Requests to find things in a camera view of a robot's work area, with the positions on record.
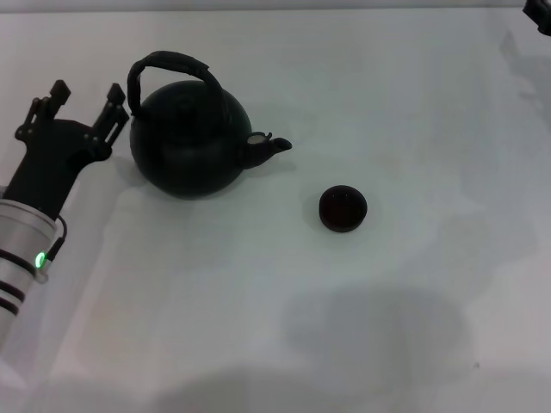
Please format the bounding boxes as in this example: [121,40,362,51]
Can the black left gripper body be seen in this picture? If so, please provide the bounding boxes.
[0,118,114,221]

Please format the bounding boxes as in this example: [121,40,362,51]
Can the black round teapot with handle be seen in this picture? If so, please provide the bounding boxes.
[127,50,294,200]

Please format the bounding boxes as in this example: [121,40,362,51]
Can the small dark brown teacup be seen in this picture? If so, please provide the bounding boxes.
[319,184,368,234]

